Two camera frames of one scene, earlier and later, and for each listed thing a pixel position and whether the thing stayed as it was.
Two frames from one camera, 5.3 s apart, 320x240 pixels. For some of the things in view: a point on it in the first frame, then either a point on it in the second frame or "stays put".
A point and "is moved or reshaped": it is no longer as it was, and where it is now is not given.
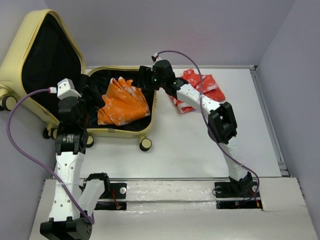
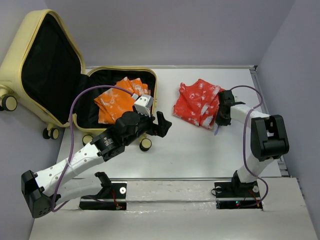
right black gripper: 146,71 to 220,120
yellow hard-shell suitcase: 41,53 stays put
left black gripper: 98,101 to 162,128
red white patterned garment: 205,84 is moved or reshaped
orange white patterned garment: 124,103 stays put
